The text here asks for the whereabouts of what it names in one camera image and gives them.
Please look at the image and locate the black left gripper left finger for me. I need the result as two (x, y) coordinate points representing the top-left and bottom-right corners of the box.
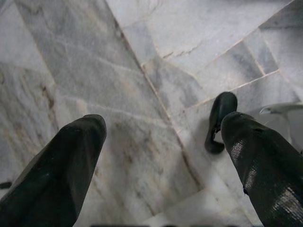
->
(0, 114), (107, 227)

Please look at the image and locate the black robot foot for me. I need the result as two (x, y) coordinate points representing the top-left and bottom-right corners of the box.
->
(205, 92), (238, 155)

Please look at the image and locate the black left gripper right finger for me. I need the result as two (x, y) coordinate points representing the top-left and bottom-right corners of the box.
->
(220, 112), (303, 227)

